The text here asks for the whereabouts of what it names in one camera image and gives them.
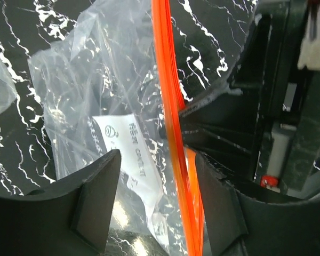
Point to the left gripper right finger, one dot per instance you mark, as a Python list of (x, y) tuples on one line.
[(244, 218)]

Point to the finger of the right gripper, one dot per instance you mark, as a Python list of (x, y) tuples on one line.
[(232, 149), (231, 108)]

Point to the clear bag orange zipper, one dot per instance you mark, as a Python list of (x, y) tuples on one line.
[(100, 91)]

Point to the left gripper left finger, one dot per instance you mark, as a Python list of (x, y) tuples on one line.
[(69, 217)]

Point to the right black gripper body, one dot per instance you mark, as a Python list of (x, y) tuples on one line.
[(278, 72)]

